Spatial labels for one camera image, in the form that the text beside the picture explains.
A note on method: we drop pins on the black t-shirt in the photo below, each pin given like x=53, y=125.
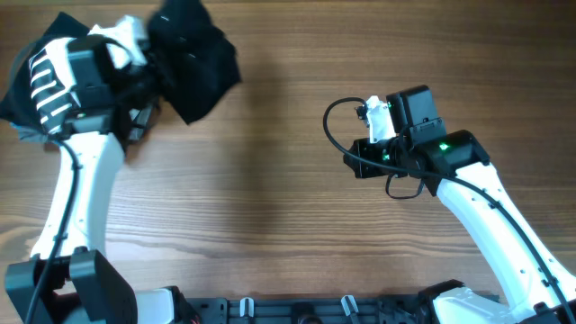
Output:
x=198, y=61

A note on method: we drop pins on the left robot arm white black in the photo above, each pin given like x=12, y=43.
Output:
x=68, y=278

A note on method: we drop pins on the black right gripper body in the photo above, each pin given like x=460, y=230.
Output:
x=388, y=149

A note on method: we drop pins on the grey folded shirt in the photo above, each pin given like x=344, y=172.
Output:
x=27, y=132

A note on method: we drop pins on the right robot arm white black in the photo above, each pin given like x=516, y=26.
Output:
x=457, y=170

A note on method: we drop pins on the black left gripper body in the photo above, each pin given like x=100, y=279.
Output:
x=138, y=86

